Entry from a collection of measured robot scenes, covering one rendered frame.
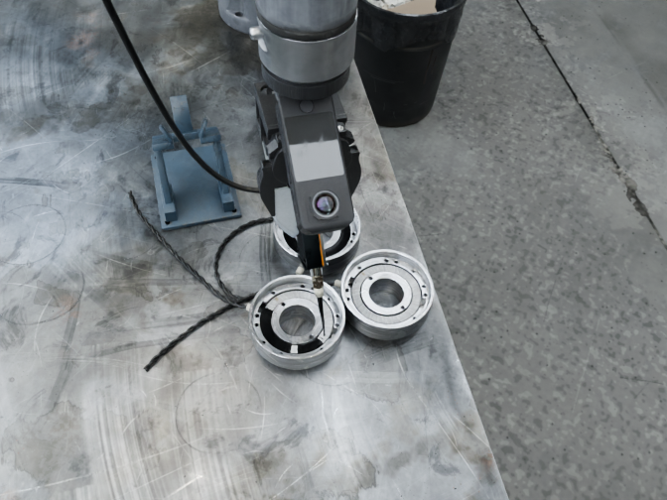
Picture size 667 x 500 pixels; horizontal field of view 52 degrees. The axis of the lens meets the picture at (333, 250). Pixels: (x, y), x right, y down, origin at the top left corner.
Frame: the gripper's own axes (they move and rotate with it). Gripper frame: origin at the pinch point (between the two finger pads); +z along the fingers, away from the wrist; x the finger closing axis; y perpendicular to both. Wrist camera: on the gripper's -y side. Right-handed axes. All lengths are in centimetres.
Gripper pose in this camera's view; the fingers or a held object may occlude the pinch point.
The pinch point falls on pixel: (309, 230)
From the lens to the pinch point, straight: 69.0
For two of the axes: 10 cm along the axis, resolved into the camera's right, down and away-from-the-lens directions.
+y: -2.6, -7.9, 5.5
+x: -9.6, 1.9, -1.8
